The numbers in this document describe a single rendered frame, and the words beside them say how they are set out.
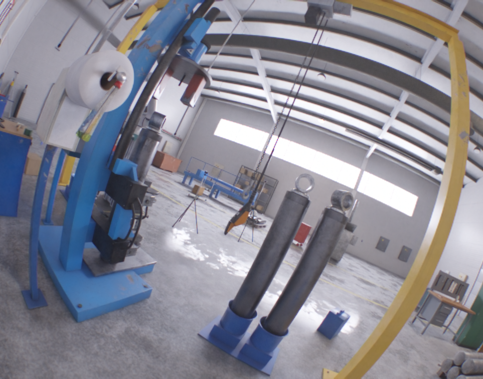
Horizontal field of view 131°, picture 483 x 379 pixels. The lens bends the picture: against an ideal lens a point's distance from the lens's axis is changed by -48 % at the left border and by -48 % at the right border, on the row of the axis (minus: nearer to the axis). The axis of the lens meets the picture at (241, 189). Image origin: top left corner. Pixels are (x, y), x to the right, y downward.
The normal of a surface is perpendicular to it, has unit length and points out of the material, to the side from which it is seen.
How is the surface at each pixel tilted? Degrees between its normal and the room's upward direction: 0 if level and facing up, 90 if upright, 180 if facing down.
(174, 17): 90
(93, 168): 90
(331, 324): 90
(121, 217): 90
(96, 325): 0
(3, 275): 0
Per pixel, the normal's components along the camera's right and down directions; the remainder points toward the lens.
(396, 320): -0.34, -0.12
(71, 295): 0.40, -0.91
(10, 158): 0.85, 0.39
